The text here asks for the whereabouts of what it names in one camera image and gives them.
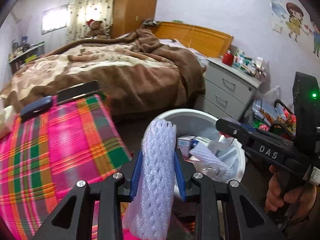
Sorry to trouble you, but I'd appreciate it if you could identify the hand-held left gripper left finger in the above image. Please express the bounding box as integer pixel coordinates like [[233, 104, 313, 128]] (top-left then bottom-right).
[[32, 149, 143, 240]]

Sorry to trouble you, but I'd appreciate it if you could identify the tissue pack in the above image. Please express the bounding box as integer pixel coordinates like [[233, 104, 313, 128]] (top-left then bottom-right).
[[0, 105, 17, 137]]

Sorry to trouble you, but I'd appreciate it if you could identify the pink bed sheet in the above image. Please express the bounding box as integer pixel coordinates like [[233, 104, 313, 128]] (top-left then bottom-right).
[[160, 39, 208, 67]]

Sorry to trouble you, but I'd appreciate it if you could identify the pile of colourful bags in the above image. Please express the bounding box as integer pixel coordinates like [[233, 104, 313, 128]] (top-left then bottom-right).
[[251, 97, 298, 135]]

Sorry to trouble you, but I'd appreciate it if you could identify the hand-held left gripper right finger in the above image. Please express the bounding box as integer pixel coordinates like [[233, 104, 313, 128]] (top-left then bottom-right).
[[174, 148, 288, 240]]

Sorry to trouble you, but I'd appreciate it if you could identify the wooden wardrobe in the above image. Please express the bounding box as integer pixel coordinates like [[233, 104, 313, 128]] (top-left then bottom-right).
[[111, 0, 160, 39]]

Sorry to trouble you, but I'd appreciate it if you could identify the grey drawer cabinet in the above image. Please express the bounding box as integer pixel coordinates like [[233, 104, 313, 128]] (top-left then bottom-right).
[[201, 57, 263, 120]]

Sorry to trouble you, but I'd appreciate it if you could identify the cartoon boy wall sticker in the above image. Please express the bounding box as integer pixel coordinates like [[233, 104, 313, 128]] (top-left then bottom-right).
[[310, 17, 320, 57]]

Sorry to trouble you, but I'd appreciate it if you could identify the pile of small boxes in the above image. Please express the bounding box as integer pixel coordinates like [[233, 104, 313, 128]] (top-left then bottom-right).
[[232, 51, 268, 78]]

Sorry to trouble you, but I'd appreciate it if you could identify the cartoon girl wall sticker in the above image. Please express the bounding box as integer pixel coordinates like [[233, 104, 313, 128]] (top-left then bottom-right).
[[285, 2, 305, 43]]

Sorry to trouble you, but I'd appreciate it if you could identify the shelf with bottles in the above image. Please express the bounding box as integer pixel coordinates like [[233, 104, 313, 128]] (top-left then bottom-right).
[[9, 41, 45, 73]]

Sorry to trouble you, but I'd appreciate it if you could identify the black smartphone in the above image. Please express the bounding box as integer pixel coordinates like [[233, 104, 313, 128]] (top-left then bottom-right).
[[56, 80, 100, 105]]

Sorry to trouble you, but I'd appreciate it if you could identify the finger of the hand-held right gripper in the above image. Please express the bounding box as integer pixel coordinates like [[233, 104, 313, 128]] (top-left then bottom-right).
[[237, 124, 258, 134], [215, 117, 252, 143]]

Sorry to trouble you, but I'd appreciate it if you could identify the wooden headboard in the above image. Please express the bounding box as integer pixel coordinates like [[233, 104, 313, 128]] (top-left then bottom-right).
[[152, 21, 234, 58]]

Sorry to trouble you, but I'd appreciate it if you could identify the small window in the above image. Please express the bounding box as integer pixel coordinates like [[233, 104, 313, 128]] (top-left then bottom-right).
[[41, 4, 70, 35]]

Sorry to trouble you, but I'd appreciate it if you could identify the brown teddy bear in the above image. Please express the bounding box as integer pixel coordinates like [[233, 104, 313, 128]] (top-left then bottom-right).
[[85, 19, 110, 39]]

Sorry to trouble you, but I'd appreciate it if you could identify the blue wall sticker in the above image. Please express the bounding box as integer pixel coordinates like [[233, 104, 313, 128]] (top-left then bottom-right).
[[270, 0, 288, 18]]

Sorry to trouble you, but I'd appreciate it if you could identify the person's right hand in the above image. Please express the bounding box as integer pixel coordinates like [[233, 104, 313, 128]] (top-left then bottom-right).
[[265, 165, 318, 213]]

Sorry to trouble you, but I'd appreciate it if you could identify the purple milk carton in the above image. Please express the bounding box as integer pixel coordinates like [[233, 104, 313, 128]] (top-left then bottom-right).
[[177, 135, 197, 155]]

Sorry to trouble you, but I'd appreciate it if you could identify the white trash bin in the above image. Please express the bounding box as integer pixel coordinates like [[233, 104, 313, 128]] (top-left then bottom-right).
[[142, 109, 247, 198]]

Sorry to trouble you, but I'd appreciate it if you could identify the dark blue glasses case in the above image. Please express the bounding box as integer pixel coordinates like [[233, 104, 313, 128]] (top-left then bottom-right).
[[20, 96, 53, 120]]

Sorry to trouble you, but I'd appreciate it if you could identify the plaid tablecloth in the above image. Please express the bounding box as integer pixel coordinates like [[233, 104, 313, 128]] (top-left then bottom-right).
[[0, 95, 133, 240]]

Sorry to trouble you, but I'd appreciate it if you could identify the brown beige blanket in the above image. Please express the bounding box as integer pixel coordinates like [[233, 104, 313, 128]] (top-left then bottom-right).
[[0, 27, 205, 120]]

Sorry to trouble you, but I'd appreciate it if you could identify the white foam net sleeve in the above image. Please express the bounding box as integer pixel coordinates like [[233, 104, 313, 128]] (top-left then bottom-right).
[[189, 144, 234, 183], [124, 119, 178, 239]]

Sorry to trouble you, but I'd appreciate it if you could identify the vase with branches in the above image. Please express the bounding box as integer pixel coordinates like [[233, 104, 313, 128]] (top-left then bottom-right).
[[12, 12, 33, 47]]

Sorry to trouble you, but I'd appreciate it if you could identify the red bottle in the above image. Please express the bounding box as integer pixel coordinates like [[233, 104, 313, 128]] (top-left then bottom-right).
[[222, 50, 234, 67]]

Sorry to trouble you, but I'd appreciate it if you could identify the patterned curtain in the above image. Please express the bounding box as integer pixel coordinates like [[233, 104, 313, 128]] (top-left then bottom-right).
[[66, 0, 117, 43]]

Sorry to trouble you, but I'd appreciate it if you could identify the white plastic bag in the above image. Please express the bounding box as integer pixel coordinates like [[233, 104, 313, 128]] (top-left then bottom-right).
[[262, 85, 282, 105]]

